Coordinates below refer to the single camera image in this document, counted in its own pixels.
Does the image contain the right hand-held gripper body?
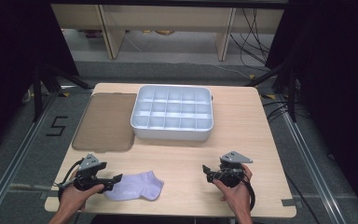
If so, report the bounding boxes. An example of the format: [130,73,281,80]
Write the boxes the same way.
[213,151,254,189]

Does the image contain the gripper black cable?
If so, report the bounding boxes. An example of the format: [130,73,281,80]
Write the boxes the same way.
[55,158,85,200]
[241,174,257,213]

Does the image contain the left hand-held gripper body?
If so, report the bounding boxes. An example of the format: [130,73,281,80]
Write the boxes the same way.
[73,152,108,192]

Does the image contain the person's left hand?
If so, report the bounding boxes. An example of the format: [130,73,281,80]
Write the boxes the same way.
[57,174,105,215]

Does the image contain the person's right hand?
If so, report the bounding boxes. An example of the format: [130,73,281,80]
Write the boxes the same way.
[213,164,253,216]

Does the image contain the black floor cable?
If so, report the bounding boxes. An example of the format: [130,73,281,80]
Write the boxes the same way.
[282,172,322,224]

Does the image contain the beige wooden desk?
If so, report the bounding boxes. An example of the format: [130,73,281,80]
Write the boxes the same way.
[49,3,285,62]

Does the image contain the light purple sock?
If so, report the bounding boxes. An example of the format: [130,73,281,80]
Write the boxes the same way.
[103,170,165,202]

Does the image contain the grey tape strip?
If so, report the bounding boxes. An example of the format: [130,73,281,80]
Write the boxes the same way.
[39,189,63,201]
[281,198,303,208]

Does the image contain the bundle of black floor cables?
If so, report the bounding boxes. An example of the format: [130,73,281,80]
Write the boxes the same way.
[229,8,273,73]

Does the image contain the white divided storage box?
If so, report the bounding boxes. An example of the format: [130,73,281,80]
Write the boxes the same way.
[130,84,214,142]

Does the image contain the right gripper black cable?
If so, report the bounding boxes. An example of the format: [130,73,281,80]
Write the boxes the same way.
[241,174,257,213]

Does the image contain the translucent brown plastic lid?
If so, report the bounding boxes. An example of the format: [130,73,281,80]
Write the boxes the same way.
[72,92,138,153]

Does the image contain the thin white floor cable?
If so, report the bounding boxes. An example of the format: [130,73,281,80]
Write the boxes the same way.
[124,34,254,79]

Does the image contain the black cables beside rail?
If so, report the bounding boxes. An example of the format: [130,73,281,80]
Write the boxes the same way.
[261,98,302,123]

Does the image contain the black metal stand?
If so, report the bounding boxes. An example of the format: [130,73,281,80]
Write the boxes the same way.
[244,59,298,123]
[32,62,95,123]

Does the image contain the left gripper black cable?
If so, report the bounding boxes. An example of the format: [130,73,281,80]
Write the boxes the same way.
[55,158,85,200]

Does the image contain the aluminium floor rail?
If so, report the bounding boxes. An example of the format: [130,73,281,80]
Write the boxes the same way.
[280,108,349,224]
[0,92,60,224]

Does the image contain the dark curtain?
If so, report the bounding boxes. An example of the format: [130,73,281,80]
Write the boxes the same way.
[0,0,80,158]
[264,0,358,218]

